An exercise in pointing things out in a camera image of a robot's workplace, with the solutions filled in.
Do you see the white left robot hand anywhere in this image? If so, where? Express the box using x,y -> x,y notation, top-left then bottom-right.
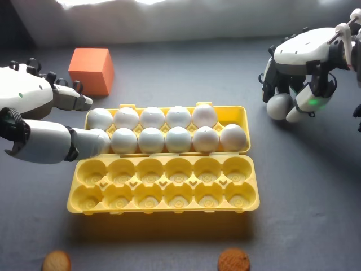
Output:
0,58 -> 111,165

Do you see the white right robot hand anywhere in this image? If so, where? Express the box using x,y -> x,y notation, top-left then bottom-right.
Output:
258,27 -> 353,123

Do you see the white toy egg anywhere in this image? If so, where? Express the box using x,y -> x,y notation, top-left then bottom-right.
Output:
113,107 -> 141,131
192,126 -> 220,152
110,128 -> 138,155
140,106 -> 166,129
164,126 -> 192,153
266,93 -> 294,121
219,124 -> 246,151
137,126 -> 165,154
86,108 -> 114,132
165,106 -> 192,128
191,103 -> 218,128

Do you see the yellow egg carton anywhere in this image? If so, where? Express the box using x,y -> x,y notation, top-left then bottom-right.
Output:
66,102 -> 261,216

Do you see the orange cube block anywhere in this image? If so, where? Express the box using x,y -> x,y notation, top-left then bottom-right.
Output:
68,47 -> 115,98

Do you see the white backdrop sheet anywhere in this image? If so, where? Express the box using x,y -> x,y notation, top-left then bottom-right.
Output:
11,0 -> 361,47

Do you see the grey table cloth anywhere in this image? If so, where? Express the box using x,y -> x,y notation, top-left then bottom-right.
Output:
0,35 -> 361,271

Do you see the pale round biscuit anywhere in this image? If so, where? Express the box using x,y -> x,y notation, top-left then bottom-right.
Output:
41,250 -> 72,271

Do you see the brown round biscuit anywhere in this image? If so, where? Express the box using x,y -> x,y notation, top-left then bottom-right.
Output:
217,247 -> 250,271

